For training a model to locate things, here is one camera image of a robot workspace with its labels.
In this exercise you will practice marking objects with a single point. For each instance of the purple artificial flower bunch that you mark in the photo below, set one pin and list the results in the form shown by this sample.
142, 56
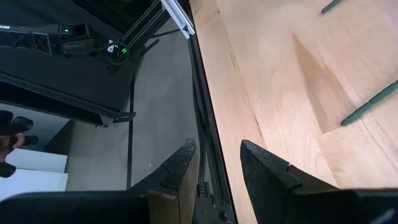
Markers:
331, 6

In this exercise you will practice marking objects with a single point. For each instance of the person's hand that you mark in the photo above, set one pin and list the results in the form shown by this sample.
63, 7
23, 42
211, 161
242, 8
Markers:
9, 143

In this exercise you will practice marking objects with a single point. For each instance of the white cabinet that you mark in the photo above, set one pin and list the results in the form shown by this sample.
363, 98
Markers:
37, 183

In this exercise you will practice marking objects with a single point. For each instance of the black aluminium table frame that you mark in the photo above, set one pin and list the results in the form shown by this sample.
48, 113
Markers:
209, 130

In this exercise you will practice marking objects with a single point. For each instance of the silver aluminium bracket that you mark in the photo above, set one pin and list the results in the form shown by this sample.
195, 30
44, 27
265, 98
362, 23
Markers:
178, 15

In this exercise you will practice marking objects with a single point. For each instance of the blue artificial flower bunch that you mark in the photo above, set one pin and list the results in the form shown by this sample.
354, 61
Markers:
367, 104

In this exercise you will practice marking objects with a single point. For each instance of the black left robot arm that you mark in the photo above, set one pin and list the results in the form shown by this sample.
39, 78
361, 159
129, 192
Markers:
74, 37

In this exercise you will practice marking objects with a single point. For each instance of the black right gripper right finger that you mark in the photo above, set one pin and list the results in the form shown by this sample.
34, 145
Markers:
267, 186

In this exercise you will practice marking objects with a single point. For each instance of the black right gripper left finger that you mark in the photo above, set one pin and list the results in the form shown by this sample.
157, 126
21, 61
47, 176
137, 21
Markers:
174, 174

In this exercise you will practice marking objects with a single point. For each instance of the black flat panel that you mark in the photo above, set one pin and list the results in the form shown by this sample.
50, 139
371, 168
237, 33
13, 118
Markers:
62, 84

